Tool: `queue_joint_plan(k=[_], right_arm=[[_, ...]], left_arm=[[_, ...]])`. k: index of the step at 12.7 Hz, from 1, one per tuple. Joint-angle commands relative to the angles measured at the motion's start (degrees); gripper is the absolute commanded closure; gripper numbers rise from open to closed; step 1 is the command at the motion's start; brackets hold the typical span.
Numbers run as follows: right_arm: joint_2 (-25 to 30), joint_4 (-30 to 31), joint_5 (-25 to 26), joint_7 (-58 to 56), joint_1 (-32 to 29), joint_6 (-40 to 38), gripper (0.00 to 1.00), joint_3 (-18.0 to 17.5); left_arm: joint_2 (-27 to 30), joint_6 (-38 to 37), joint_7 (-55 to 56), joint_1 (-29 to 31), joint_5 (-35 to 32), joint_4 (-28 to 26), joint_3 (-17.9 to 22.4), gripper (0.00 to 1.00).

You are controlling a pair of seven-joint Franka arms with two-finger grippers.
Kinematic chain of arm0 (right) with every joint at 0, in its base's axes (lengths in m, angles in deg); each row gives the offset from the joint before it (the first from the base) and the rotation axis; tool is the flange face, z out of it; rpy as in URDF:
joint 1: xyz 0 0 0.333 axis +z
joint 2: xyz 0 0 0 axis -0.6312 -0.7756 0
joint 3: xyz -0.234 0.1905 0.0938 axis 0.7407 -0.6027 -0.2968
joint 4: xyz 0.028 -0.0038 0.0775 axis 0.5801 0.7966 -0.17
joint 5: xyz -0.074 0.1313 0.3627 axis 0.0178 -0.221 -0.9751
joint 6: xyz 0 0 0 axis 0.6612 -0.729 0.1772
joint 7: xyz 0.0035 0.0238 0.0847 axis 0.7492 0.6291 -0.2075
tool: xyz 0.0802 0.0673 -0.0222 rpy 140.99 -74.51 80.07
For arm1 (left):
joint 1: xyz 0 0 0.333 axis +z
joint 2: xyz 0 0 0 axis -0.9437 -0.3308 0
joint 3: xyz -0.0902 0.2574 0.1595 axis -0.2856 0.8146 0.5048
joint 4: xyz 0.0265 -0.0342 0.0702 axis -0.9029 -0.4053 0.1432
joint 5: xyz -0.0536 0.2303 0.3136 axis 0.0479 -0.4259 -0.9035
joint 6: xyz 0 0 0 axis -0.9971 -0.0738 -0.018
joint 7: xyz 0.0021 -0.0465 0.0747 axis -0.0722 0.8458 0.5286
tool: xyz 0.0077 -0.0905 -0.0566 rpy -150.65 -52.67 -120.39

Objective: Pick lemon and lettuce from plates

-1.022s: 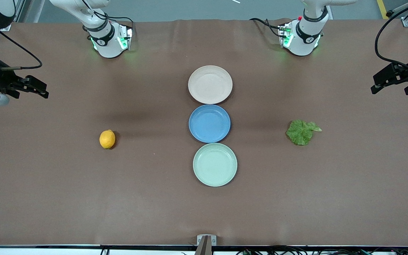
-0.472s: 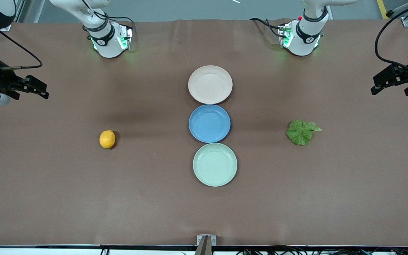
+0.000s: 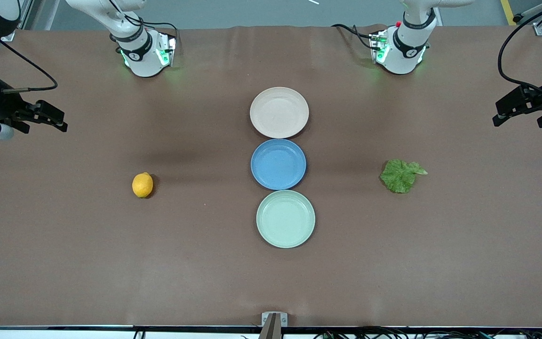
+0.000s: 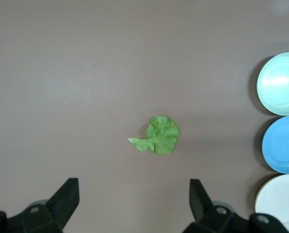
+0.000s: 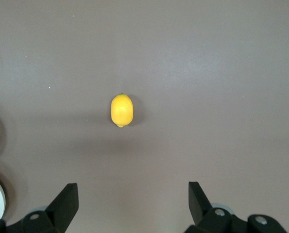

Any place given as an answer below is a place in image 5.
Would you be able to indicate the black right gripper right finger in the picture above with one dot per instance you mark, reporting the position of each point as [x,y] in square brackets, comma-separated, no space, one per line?
[202,213]

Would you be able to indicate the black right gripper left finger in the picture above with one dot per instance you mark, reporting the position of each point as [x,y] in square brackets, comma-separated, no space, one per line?
[62,208]

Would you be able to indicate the yellow lemon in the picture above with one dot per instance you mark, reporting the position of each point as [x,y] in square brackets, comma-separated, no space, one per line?
[122,111]

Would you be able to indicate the brown table cover sheet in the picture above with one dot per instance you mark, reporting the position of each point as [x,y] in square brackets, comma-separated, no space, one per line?
[195,85]

